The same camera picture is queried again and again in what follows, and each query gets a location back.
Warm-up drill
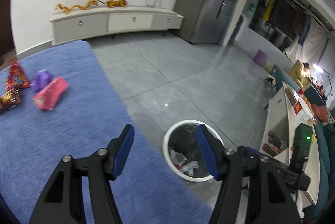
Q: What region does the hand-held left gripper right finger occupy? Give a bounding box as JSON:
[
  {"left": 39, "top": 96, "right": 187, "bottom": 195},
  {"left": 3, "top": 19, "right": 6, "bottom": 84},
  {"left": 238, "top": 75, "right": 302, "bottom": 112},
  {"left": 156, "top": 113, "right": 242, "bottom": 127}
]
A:
[{"left": 195, "top": 124, "right": 301, "bottom": 224}]

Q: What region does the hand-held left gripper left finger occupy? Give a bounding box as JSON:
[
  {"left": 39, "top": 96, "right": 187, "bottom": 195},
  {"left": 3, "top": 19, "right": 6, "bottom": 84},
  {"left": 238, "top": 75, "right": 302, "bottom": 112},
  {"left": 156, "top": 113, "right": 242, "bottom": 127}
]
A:
[{"left": 29, "top": 124, "right": 135, "bottom": 224}]

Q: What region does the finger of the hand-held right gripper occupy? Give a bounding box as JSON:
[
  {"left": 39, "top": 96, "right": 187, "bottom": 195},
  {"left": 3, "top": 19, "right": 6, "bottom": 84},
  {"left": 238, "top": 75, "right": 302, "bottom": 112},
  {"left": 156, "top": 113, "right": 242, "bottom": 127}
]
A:
[{"left": 238, "top": 146, "right": 291, "bottom": 180}]

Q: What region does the white round waste bin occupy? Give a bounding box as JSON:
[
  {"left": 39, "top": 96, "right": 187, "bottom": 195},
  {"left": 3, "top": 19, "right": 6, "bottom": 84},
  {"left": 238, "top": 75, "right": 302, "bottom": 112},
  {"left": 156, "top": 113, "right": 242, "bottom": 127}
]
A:
[{"left": 162, "top": 120, "right": 225, "bottom": 183}]

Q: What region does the pink packet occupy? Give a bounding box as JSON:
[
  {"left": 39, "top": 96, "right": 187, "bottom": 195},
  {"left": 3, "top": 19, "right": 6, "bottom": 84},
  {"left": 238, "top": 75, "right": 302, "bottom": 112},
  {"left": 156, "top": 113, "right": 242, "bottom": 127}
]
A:
[{"left": 32, "top": 77, "right": 69, "bottom": 111}]

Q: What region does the purple bag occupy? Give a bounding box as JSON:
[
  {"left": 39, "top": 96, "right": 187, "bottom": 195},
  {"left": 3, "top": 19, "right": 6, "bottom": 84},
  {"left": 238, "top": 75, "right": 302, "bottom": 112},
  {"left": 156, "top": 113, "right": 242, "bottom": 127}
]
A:
[{"left": 33, "top": 71, "right": 53, "bottom": 92}]

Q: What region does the brown snack packet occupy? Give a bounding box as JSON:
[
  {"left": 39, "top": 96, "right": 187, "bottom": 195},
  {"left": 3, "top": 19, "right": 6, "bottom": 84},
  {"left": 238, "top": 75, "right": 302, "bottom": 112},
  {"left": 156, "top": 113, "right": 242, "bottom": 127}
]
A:
[{"left": 0, "top": 90, "right": 23, "bottom": 114}]

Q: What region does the red snack bag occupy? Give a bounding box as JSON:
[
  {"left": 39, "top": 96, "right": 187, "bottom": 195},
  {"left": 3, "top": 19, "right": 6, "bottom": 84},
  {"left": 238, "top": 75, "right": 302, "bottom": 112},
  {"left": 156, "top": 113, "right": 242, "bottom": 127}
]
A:
[{"left": 6, "top": 59, "right": 31, "bottom": 90}]

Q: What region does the dark red packet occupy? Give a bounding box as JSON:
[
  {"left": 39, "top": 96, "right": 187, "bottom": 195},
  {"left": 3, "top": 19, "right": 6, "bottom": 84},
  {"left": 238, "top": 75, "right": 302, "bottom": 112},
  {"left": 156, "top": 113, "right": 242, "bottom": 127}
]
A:
[{"left": 262, "top": 144, "right": 288, "bottom": 157}]

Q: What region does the black box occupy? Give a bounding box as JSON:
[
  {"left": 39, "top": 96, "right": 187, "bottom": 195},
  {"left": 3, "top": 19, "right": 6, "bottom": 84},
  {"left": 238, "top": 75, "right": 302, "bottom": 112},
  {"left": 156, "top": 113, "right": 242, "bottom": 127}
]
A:
[{"left": 267, "top": 131, "right": 282, "bottom": 144}]

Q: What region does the teal sofa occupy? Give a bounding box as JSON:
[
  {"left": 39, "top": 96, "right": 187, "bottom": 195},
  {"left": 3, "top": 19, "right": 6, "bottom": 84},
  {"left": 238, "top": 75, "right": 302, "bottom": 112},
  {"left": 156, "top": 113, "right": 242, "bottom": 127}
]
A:
[{"left": 272, "top": 64, "right": 335, "bottom": 220}]

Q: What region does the white coffee table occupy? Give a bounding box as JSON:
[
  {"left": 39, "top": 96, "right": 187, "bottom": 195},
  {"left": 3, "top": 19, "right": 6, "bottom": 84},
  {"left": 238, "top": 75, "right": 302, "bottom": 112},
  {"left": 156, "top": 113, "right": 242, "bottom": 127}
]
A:
[{"left": 263, "top": 80, "right": 323, "bottom": 215}]

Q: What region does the red white box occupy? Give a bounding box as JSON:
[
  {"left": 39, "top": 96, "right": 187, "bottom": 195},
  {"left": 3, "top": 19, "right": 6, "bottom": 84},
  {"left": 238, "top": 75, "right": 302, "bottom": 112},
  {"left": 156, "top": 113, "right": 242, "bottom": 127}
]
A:
[{"left": 292, "top": 97, "right": 314, "bottom": 122}]

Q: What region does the orange cushion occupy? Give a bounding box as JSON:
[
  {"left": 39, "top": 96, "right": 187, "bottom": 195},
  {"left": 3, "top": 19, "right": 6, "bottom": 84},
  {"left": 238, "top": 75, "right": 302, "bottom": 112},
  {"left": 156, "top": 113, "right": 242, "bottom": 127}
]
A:
[{"left": 311, "top": 105, "right": 328, "bottom": 122}]

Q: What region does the blue rug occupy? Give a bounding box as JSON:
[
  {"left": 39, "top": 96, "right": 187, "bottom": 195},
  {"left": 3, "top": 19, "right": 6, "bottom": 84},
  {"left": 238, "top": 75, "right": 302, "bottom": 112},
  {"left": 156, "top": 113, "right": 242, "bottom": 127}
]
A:
[{"left": 0, "top": 40, "right": 212, "bottom": 224}]

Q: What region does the bright lamp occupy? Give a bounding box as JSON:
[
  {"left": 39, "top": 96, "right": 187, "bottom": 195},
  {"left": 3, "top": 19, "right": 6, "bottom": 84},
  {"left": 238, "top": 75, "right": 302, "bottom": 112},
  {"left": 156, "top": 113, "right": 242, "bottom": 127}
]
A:
[{"left": 312, "top": 64, "right": 325, "bottom": 76}]

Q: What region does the white hanging sheet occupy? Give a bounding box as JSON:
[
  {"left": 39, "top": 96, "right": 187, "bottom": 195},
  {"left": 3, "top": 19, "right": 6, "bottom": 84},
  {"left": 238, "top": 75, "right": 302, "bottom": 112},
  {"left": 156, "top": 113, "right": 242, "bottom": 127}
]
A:
[{"left": 284, "top": 22, "right": 329, "bottom": 65}]

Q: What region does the dark grey appliance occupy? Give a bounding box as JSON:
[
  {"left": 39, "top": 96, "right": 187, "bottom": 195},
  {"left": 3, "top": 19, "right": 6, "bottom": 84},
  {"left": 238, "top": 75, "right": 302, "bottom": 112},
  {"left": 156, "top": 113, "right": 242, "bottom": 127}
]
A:
[{"left": 233, "top": 16, "right": 245, "bottom": 40}]

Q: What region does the white grey television console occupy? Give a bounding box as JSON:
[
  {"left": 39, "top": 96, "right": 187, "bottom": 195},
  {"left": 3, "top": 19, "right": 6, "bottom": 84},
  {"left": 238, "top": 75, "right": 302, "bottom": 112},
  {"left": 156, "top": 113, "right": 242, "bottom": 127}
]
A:
[{"left": 50, "top": 5, "right": 184, "bottom": 46}]

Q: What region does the yellow hanging garment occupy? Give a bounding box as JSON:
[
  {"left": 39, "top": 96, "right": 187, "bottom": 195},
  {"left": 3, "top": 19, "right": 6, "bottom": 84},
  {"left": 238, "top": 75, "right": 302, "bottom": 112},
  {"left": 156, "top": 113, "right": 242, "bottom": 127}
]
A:
[{"left": 263, "top": 0, "right": 275, "bottom": 22}]

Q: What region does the golden lion ornament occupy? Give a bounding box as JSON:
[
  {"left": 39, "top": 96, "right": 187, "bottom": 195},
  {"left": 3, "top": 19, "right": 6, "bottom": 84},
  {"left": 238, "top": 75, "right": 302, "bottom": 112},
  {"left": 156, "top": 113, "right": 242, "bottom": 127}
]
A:
[{"left": 106, "top": 0, "right": 129, "bottom": 8}]

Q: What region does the golden dragon ornament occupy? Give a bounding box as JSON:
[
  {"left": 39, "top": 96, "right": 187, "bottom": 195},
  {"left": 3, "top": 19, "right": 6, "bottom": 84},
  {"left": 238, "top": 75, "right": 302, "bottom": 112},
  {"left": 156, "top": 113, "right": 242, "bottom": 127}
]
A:
[{"left": 55, "top": 0, "right": 104, "bottom": 14}]

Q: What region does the brown door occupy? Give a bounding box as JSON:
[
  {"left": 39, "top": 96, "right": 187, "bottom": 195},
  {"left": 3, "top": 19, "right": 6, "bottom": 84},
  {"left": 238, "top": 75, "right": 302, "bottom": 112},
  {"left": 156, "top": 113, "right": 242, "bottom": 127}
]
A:
[{"left": 0, "top": 0, "right": 17, "bottom": 67}]

